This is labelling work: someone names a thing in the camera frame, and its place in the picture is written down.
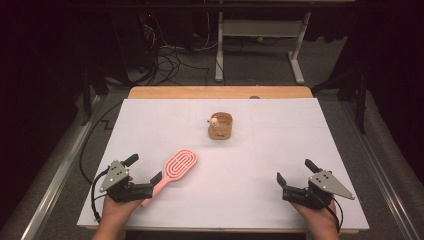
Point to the metal floor rail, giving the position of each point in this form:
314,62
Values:
383,173
56,180

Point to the person's right hand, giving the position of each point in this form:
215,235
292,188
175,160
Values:
316,215

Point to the dark metal stand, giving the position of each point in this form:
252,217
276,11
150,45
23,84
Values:
88,93
361,100

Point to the pink hairbrush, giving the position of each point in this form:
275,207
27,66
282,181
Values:
181,163

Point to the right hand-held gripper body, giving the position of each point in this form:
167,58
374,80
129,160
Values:
328,186

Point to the tan bear pen holder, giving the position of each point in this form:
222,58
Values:
220,131

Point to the white table mat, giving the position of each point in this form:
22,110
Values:
233,190

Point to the wooden table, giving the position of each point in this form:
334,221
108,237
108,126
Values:
216,92

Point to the person's left hand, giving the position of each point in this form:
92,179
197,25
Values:
116,210

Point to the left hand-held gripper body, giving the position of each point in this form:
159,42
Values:
128,191

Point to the white desk frame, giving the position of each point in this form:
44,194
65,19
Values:
260,28

